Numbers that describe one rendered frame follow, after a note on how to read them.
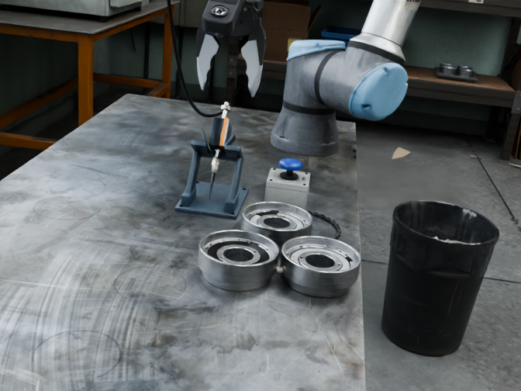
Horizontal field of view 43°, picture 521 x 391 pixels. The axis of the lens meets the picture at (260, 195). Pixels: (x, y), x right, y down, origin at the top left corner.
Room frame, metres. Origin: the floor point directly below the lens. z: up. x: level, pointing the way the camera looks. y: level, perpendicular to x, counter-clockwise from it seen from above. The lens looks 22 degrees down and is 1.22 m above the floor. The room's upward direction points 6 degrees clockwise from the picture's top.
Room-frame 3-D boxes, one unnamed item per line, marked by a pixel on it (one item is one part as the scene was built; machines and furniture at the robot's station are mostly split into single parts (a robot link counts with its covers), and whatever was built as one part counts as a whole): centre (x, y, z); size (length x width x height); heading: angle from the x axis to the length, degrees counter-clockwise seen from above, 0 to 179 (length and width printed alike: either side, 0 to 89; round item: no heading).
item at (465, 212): (1.95, -0.60, 0.21); 0.34 x 0.34 x 0.43
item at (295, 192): (1.05, -0.05, 0.82); 0.08 x 0.07 x 0.05; 175
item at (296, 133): (1.39, -0.08, 0.85); 0.15 x 0.15 x 0.10
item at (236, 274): (0.77, 0.02, 0.82); 0.10 x 0.10 x 0.04
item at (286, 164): (1.05, -0.05, 0.85); 0.04 x 0.04 x 0.05
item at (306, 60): (1.38, -0.09, 0.97); 0.13 x 0.12 x 0.14; 43
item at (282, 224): (0.89, -0.03, 0.82); 0.10 x 0.10 x 0.04
